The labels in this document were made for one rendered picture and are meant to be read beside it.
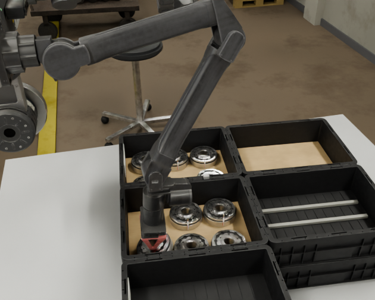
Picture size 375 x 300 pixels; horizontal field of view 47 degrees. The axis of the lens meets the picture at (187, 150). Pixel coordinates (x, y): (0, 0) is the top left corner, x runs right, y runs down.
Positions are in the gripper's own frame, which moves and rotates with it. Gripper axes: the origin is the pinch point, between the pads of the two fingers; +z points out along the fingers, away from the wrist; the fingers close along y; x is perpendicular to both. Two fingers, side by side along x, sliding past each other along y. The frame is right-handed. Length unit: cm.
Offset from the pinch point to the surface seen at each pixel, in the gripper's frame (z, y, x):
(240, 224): 3.4, 8.0, -28.5
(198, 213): 1.6, 11.9, -15.6
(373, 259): 2, -10, -64
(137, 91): 57, 191, -5
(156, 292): 5.2, -13.5, -0.4
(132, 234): 6.1, 8.7, 5.3
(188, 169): 5.1, 37.8, -16.3
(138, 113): 75, 191, -7
